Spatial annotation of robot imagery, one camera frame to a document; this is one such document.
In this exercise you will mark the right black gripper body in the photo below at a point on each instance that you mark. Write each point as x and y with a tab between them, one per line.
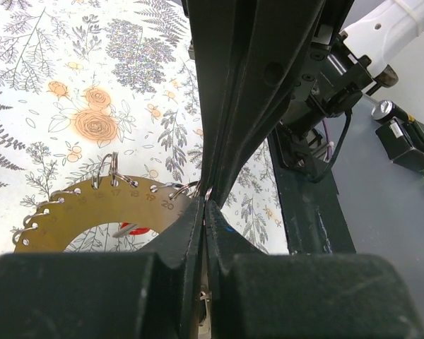
330	83

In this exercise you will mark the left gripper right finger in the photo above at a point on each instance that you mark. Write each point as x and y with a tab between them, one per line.
256	295

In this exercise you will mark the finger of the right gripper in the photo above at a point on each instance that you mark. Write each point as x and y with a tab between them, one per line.
279	31
221	31

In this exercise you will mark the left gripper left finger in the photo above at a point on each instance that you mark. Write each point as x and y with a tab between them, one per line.
150	293

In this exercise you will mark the red key tag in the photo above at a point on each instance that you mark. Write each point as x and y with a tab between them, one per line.
126	229

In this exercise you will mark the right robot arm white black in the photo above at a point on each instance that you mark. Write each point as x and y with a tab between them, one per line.
380	35

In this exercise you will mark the floral table mat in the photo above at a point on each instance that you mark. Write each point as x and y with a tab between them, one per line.
82	79

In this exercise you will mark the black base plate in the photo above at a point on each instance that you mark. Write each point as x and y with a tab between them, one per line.
313	220

